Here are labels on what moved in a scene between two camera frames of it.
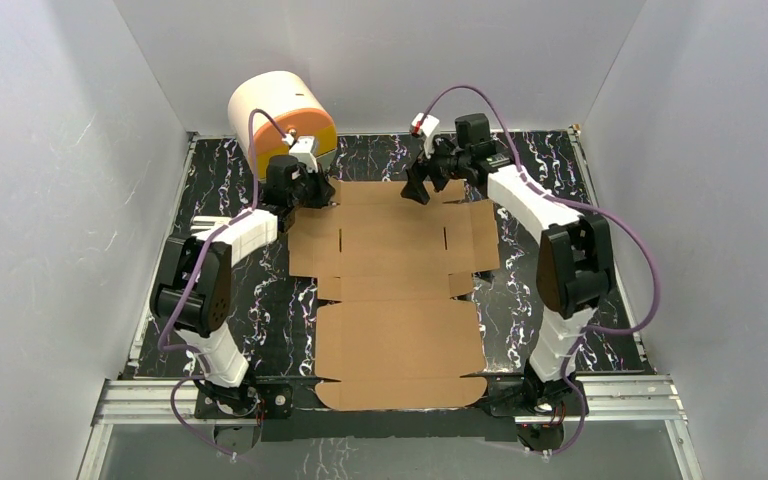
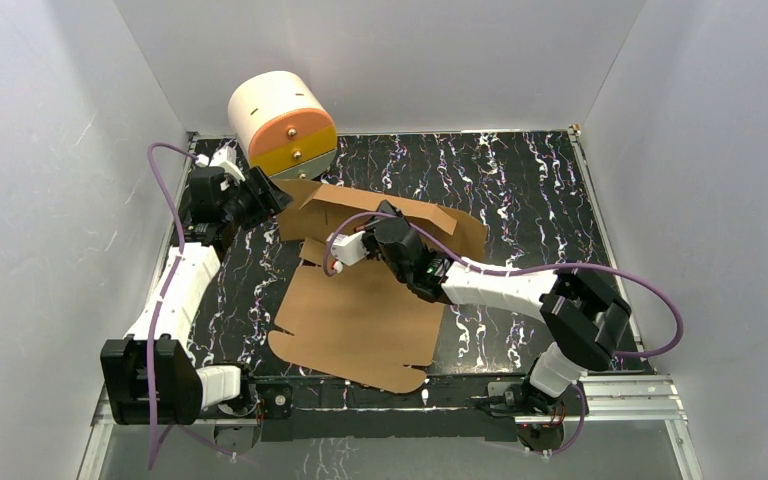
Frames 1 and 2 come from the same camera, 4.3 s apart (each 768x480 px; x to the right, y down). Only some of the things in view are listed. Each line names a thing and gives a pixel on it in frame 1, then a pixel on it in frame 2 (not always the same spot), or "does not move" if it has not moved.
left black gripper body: (314, 189) to (267, 201)
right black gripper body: (442, 167) to (373, 247)
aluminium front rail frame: (610, 399) does not move
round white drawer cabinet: (264, 108) does not move
